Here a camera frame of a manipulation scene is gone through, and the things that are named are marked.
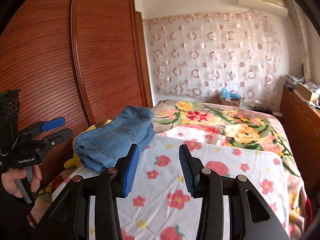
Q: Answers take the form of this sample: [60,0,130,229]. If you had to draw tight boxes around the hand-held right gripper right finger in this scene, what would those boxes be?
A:
[179,144,290,240]

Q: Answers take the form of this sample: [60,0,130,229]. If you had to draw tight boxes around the white wall air conditioner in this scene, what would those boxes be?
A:
[237,0,289,18]

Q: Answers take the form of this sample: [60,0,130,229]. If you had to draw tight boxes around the circle patterned sheer curtain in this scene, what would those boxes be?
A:
[144,11,282,99]

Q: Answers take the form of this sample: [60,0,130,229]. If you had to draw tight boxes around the white strawberry print sheet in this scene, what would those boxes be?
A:
[47,126,290,240]

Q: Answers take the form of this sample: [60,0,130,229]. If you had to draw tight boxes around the pile of papers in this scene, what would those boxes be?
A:
[285,74,307,88]

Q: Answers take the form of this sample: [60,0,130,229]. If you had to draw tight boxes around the pink floral blanket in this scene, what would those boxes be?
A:
[37,100,313,240]

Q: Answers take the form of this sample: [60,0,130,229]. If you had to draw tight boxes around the open cardboard box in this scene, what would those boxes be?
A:
[294,82,319,102]

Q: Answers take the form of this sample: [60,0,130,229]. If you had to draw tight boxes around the red fleece cloth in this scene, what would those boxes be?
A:
[305,196,313,220]

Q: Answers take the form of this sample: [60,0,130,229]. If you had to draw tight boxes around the blue denim pants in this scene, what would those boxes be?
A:
[74,105,155,172]

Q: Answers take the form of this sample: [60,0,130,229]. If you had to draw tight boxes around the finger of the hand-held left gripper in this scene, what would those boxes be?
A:
[18,117,66,140]
[19,128,73,153]

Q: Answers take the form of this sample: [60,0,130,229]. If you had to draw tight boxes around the person's left forearm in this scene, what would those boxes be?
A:
[0,177,33,240]

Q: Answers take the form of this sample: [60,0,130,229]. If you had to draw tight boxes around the brown wooden wardrobe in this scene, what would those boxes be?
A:
[0,0,153,188]

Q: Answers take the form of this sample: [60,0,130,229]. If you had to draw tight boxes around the person's left hand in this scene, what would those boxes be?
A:
[0,165,43,198]

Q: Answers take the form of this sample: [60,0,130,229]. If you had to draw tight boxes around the bundled floral window curtain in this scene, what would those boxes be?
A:
[287,0,314,80]

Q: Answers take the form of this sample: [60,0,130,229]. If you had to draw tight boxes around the small box with blue cloth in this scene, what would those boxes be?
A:
[220,88,242,107]

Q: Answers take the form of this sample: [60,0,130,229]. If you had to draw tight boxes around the low wooden cabinet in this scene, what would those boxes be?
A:
[279,87,320,195]

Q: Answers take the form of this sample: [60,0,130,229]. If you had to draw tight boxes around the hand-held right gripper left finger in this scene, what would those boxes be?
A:
[35,144,140,240]

